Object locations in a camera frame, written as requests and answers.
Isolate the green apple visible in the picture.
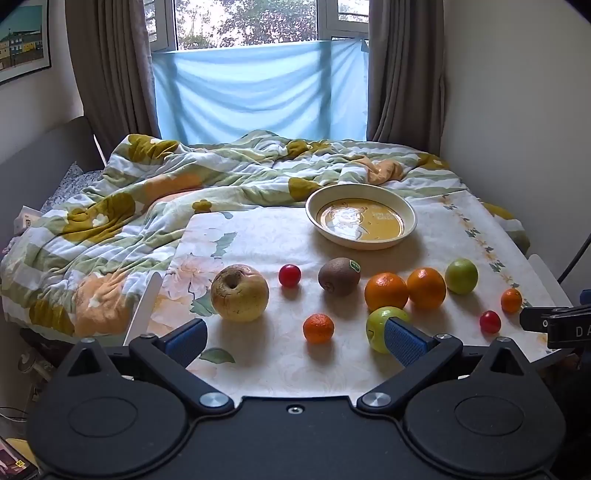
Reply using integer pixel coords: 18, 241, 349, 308
444, 258, 479, 295
366, 306, 411, 354

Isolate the large wrinkled yellow apple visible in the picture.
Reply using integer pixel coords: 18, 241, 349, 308
211, 264, 270, 323

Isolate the brown curtain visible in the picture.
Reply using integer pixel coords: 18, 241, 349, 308
367, 0, 446, 153
65, 0, 162, 160

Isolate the striped floral blanket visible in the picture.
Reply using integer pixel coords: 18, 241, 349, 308
0, 129, 532, 337

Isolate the brown kiwi with sticker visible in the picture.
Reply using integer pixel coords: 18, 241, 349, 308
318, 257, 362, 297

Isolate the floral tablecloth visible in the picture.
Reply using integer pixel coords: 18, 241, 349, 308
148, 189, 573, 402

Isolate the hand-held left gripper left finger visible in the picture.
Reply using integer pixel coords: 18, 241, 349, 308
62, 318, 235, 415

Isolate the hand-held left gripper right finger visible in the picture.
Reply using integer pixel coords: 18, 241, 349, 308
356, 317, 539, 414

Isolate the grey headboard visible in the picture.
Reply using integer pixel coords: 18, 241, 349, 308
0, 115, 105, 241

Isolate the black cable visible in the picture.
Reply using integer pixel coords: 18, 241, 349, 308
556, 226, 591, 284

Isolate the wall poster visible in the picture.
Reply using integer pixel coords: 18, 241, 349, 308
0, 0, 51, 86

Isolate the large orange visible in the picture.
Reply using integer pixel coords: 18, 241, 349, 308
407, 267, 447, 310
364, 272, 410, 313

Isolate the white window frame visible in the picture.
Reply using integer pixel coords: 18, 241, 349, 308
145, 0, 370, 51

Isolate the light blue window cloth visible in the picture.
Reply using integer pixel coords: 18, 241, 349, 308
151, 39, 370, 146

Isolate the cream bowl with yellow inside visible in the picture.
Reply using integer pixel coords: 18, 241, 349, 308
305, 183, 417, 251

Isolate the small white box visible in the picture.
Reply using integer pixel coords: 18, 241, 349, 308
14, 208, 44, 234

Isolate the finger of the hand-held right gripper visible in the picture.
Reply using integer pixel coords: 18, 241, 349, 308
519, 306, 553, 333

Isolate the speckled grey pillow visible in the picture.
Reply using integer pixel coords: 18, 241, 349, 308
39, 161, 107, 213

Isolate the small mandarin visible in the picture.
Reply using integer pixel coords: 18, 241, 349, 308
501, 288, 523, 315
303, 313, 335, 344

